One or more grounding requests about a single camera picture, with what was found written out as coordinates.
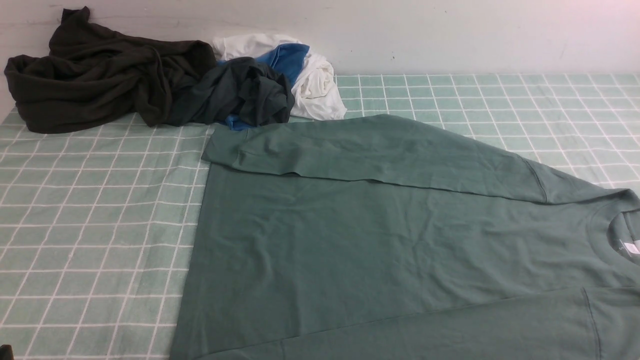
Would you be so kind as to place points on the blue crumpled garment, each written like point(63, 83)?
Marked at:
point(287, 60)

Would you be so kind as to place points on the dark olive crumpled garment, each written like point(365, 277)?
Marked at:
point(94, 75)

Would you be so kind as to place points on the dark teal crumpled garment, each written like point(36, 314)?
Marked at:
point(211, 98)

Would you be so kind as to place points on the green checkered table cloth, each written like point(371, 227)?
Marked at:
point(97, 226)

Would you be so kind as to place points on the green long-sleeve top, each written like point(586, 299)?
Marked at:
point(383, 238)

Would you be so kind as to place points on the white crumpled garment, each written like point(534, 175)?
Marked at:
point(316, 93)

